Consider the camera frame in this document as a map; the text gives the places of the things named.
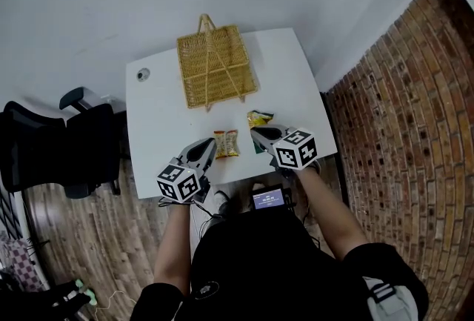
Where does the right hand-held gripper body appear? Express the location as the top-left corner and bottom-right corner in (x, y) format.
(266, 128), (318, 182)

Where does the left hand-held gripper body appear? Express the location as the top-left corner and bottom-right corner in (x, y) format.
(156, 158), (212, 204)

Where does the yellow green snack bag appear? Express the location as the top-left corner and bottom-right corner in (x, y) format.
(247, 110), (276, 156)

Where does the orange-ended peanut snack packet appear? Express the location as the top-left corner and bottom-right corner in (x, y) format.
(213, 129), (241, 160)

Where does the wicker basket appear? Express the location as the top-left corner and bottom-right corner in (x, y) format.
(176, 13), (259, 113)

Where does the person's left forearm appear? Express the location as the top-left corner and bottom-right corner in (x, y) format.
(153, 200), (193, 289)

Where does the person's right forearm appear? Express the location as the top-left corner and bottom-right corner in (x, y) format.
(296, 163), (370, 261)

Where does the grey white shoulder bag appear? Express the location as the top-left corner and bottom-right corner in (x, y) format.
(361, 277), (419, 321)

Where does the person's left shoe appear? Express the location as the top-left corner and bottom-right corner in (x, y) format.
(213, 189), (234, 216)

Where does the small black screen device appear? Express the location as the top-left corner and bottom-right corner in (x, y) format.
(251, 184), (288, 210)

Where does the black office chair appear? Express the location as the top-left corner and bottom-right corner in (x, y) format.
(0, 86), (129, 200)

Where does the person's black shirt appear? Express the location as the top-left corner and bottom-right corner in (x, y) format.
(129, 208), (430, 321)

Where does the black metal railing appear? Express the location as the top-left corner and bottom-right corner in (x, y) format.
(0, 193), (23, 239)

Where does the purple white checkered cloth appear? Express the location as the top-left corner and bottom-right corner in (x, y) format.
(0, 234), (41, 293)

